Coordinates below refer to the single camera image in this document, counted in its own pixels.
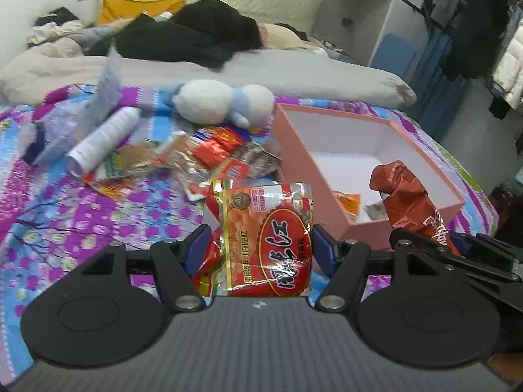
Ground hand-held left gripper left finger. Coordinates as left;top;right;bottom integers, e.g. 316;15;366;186
81;224;211;313

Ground blue curtain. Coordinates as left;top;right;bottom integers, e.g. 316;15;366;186
409;20;466;139

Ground white blue plush toy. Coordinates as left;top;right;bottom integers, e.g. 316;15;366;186
163;78;275;135

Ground row of hanging clothes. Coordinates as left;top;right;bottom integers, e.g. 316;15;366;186
425;0;523;119

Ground white spray bottle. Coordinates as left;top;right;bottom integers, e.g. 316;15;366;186
66;106;142;178

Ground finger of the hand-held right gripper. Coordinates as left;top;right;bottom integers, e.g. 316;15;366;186
448;232;523;256
425;245;523;284

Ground yellow pillow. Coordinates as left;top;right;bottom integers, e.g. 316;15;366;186
96;0;191;25

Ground heap of white black clothes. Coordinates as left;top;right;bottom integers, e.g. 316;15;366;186
28;6;88;45

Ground purple floral bed sheet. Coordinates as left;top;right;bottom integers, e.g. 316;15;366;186
0;84;501;380

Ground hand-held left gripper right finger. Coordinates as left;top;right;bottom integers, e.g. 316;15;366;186
312;224;442;312

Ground blue padded board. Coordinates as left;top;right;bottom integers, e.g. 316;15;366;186
370;33;417;78

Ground pink beige pillow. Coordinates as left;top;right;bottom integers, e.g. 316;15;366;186
259;22;315;50

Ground pink cardboard box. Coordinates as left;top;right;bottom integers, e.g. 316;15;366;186
272;103;466;250

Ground small orange packet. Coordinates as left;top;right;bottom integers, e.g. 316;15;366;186
332;190;363;217

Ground red biscuit packet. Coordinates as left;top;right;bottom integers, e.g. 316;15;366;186
190;180;315;298

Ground dark red packet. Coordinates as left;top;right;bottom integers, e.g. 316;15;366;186
370;161;464;258

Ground pile of snack packets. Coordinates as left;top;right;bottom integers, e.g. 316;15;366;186
88;126;282;202

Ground clear plastic pouch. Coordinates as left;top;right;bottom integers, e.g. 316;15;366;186
22;37;123;164

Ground grey blue clothing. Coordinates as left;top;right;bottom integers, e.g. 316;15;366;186
67;24;119;56

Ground grey duvet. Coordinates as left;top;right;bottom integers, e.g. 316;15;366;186
0;43;417;109

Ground black jacket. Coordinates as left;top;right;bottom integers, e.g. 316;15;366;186
88;0;264;70

